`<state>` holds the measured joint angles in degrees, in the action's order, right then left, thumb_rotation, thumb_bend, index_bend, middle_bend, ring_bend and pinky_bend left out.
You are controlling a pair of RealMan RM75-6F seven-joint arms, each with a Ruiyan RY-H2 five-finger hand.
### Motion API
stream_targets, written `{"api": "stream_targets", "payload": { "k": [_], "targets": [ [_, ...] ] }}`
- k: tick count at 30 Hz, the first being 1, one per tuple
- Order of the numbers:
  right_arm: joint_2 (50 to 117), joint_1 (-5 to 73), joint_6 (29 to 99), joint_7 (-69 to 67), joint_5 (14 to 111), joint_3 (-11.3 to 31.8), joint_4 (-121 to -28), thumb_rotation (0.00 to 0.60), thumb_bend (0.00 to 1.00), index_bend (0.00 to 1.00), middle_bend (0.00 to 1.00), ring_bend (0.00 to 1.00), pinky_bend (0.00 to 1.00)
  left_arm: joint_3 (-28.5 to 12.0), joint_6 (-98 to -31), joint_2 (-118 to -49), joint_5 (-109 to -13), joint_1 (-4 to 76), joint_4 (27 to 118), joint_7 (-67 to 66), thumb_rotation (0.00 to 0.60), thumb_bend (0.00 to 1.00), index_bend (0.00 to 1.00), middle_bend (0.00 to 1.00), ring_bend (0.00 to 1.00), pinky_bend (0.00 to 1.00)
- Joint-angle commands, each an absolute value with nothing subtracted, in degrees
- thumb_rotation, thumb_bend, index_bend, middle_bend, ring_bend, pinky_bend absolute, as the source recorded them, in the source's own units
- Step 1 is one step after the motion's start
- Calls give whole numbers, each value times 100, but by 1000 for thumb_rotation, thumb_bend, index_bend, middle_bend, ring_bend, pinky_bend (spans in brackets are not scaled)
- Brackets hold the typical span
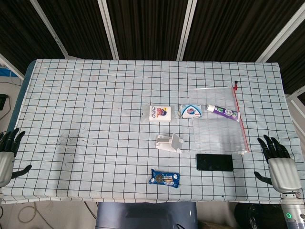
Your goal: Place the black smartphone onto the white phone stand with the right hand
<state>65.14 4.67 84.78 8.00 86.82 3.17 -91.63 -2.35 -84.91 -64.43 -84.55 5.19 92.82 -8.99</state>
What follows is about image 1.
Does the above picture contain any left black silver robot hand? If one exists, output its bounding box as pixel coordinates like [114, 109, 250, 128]
[0, 128, 32, 189]

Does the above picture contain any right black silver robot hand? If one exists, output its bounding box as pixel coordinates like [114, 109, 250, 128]
[254, 135, 303, 194]

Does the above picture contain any black smartphone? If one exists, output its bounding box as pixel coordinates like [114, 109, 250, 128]
[196, 153, 234, 172]

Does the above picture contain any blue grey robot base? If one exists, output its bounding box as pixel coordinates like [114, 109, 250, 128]
[95, 202, 199, 229]

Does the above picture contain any white plastic stand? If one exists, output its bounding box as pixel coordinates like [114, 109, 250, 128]
[155, 133, 185, 154]

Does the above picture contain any clear zip bag red slider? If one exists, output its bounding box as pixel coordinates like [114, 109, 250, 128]
[189, 81, 250, 156]

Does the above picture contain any purple white toothpaste tube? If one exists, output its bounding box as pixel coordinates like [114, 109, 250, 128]
[206, 104, 241, 123]

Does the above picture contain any checkered light blue tablecloth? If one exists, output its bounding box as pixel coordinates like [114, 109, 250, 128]
[1, 59, 305, 205]

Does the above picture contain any white blue soap box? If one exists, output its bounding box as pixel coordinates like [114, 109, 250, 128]
[178, 104, 204, 119]

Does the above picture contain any blue Oreo cookie pack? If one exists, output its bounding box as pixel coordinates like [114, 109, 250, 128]
[148, 168, 181, 189]

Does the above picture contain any white wrapped sponge pack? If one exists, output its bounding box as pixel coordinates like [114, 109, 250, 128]
[142, 104, 177, 124]

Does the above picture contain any beige floor cable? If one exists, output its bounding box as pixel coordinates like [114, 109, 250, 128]
[18, 204, 56, 229]

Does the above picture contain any black floor cable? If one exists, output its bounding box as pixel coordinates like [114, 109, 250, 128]
[82, 202, 99, 219]

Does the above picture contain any white partition post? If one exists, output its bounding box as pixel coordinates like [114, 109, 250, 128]
[176, 0, 198, 61]
[97, 0, 119, 61]
[29, 0, 70, 58]
[255, 6, 305, 63]

